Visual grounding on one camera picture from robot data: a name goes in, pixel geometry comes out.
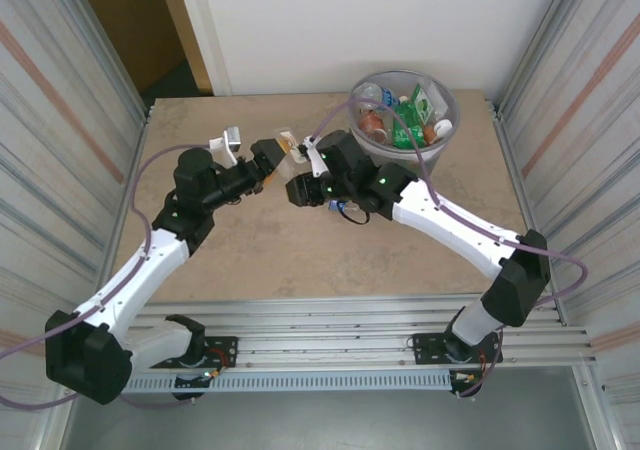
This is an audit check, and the clear bottle green white label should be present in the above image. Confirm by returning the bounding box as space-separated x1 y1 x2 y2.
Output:
273 126 309 182

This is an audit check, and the green plastic soda bottle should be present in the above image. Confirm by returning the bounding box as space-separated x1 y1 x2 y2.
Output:
391 100 426 150
407 83 437 121

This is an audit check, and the clear plastic trash bin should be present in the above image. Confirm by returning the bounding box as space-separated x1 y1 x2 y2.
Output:
348 69 461 176

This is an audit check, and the brown wooden door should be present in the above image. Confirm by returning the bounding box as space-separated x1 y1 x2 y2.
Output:
71 0 214 96

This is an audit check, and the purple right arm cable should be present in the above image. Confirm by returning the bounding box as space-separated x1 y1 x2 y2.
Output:
308 98 589 400

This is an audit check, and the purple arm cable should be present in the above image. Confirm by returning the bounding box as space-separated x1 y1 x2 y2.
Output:
0 142 214 412
308 98 589 400

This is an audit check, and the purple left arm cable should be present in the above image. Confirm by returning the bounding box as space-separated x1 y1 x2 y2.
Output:
0 142 214 412

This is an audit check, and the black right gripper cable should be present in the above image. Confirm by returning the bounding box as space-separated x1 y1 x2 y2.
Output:
339 202 371 227

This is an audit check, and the white door frame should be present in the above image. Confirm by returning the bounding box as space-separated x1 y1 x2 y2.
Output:
172 0 235 97

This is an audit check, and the aluminium rail frame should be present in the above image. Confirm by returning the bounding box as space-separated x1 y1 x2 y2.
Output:
53 292 599 377

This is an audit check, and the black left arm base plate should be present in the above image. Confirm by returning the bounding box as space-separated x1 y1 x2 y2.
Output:
149 335 239 370

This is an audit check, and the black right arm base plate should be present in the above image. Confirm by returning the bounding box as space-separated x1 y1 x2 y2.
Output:
412 330 504 366

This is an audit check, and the yellow power connector with wires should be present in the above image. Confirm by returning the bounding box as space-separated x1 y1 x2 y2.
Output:
198 347 237 382
452 350 496 386

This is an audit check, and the grey slotted cable duct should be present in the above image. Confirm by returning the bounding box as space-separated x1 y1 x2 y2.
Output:
73 372 454 395

